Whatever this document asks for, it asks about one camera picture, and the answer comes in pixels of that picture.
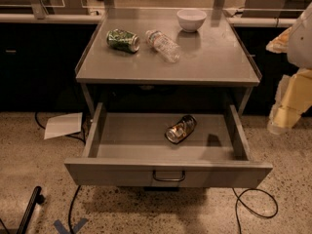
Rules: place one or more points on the green soda can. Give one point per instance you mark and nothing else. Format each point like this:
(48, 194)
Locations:
(123, 40)

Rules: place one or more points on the blue tape cross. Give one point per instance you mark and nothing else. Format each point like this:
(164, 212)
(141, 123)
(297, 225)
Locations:
(61, 229)

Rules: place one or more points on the grey metal counter cabinet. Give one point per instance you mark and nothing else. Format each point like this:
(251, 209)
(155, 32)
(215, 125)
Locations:
(212, 55)

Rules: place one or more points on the orange soda can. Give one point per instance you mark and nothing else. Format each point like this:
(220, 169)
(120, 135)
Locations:
(181, 130)

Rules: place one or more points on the black bar lower left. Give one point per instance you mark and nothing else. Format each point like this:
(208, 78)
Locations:
(36, 199)

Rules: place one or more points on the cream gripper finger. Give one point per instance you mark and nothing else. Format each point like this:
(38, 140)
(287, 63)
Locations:
(280, 43)
(292, 99)

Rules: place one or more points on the open grey top drawer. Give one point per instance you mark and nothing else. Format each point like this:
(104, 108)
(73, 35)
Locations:
(123, 149)

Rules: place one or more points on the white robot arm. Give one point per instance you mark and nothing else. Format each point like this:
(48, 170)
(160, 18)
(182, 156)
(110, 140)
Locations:
(299, 51)

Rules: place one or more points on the clear plastic water bottle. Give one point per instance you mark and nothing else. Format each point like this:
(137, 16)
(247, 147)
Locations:
(163, 45)

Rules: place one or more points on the white bowl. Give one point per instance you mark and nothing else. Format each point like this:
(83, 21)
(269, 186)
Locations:
(190, 20)

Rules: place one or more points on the white paper sheet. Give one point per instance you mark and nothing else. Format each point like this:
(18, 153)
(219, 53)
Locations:
(63, 125)

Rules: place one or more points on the black drawer handle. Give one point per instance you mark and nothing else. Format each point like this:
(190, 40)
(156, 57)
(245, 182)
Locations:
(169, 179)

